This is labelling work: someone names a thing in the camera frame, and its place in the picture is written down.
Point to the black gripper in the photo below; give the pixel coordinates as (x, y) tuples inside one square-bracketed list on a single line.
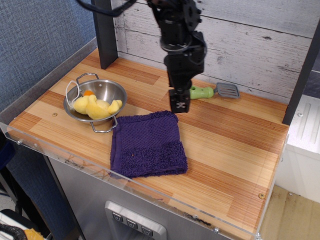
[(182, 65)]

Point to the green handled grey spatula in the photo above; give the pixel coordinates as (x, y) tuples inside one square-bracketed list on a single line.
[(224, 90)]

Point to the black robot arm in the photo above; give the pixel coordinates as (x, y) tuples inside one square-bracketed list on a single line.
[(177, 19)]

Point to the purple terry cloth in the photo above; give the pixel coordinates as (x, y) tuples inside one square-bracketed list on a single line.
[(148, 145)]

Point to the yellow plush duck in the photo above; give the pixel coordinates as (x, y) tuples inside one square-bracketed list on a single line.
[(95, 108)]

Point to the stainless steel cabinet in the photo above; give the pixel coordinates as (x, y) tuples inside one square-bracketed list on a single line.
[(87, 194)]

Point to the silver button control panel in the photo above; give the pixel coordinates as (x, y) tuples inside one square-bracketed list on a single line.
[(126, 224)]

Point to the white side cabinet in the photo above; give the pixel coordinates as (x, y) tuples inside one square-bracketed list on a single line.
[(299, 167)]

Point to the clear acrylic front guard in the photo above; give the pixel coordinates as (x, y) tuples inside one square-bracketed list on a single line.
[(225, 189)]

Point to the stainless steel bowl with handles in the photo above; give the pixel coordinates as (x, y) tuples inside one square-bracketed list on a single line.
[(104, 89)]

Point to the dark grey left post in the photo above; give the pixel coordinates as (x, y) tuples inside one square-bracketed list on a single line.
[(106, 39)]

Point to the dark grey post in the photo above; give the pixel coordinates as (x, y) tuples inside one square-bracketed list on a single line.
[(303, 77), (106, 39)]

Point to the dark grey right post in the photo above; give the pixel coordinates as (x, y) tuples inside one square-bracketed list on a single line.
[(303, 77)]

